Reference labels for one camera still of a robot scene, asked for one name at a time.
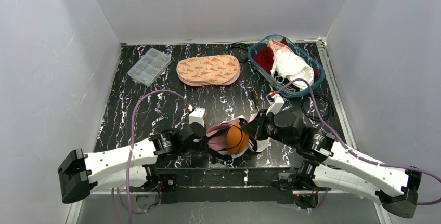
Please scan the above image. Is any black cable coil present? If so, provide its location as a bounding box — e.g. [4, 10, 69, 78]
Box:
[301, 92, 335, 123]
[228, 42, 250, 64]

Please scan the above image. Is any floral mesh laundry bag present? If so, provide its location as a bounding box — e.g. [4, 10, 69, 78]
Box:
[176, 54, 241, 87]

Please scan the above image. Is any white round mesh laundry bag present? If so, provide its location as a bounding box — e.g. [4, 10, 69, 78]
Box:
[206, 114, 271, 156]

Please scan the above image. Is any teal plastic basin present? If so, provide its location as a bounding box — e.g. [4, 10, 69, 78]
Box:
[247, 34, 325, 89]

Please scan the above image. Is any pink bra in basin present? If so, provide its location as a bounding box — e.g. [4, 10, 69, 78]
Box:
[267, 39, 292, 54]

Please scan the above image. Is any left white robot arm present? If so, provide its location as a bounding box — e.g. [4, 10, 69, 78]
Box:
[57, 107, 206, 204]

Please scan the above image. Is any black cable coil back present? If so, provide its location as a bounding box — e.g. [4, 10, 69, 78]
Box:
[228, 42, 250, 64]

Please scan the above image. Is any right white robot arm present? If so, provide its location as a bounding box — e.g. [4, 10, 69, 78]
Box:
[241, 95, 421, 219]

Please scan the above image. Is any white bra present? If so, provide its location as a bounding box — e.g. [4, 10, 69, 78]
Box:
[270, 49, 314, 86]

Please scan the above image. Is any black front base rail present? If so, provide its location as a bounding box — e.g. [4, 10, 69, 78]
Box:
[74, 165, 331, 204]

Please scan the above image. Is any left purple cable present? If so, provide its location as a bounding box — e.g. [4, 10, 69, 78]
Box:
[111, 89, 193, 224]

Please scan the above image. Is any black cable coil right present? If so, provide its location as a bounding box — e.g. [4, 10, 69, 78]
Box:
[301, 92, 335, 123]

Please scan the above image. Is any dark red cloth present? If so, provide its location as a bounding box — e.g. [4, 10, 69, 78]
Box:
[253, 37, 321, 81]

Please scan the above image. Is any black yellow screwdriver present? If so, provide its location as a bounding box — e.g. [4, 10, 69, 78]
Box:
[251, 90, 261, 113]

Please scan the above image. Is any clear plastic compartment box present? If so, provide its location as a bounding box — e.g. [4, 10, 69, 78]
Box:
[128, 48, 172, 87]

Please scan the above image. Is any orange black bra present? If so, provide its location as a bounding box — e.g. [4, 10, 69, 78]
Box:
[208, 122, 264, 157]

